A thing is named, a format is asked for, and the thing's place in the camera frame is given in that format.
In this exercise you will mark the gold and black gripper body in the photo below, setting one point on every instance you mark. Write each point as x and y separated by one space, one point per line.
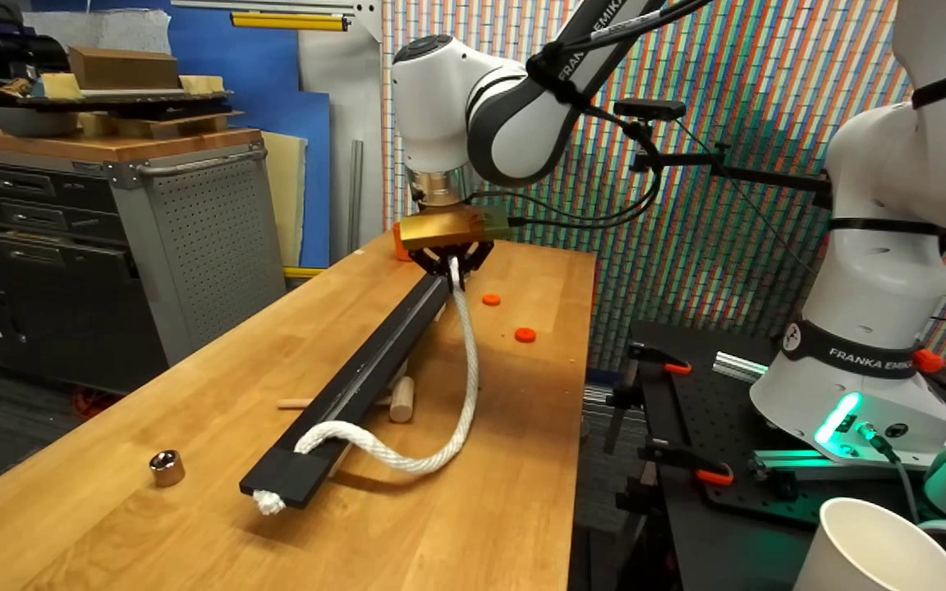
445 232

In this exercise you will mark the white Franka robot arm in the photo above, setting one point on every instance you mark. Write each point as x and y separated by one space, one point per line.
495 111

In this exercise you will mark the long black bar with hole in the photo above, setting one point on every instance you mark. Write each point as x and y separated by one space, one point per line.
387 348

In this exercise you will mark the short wooden dowel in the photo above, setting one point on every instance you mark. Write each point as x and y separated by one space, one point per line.
402 400

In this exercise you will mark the cream foam board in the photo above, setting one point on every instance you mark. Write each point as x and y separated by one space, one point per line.
283 199

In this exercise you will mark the blue board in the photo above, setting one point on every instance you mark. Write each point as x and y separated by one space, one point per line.
277 76

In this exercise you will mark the grey metal cabinet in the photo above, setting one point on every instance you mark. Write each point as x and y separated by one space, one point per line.
197 250

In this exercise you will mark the yellow spirit level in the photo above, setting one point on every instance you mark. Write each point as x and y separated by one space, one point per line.
288 20

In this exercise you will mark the black perforated mounting table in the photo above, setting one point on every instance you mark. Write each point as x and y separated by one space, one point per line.
736 439

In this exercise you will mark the small metal socket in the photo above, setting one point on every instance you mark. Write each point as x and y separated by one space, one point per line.
167 467

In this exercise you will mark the stack of wooden boards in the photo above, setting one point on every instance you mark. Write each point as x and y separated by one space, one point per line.
123 70

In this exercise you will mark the white paper cup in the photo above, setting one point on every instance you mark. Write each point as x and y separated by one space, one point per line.
870 548

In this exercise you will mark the black camera on mount arm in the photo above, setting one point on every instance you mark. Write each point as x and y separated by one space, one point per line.
651 111

